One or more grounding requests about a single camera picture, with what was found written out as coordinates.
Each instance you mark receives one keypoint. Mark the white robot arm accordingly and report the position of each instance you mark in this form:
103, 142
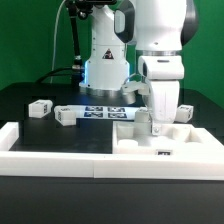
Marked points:
136, 49

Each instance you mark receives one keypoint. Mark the white U-shaped fence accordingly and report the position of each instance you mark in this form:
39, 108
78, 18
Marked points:
187, 162

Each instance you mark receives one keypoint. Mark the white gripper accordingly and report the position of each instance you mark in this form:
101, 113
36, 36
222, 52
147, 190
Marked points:
163, 102

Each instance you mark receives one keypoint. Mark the AprilTag sheet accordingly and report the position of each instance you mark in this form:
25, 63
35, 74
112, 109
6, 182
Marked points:
104, 112

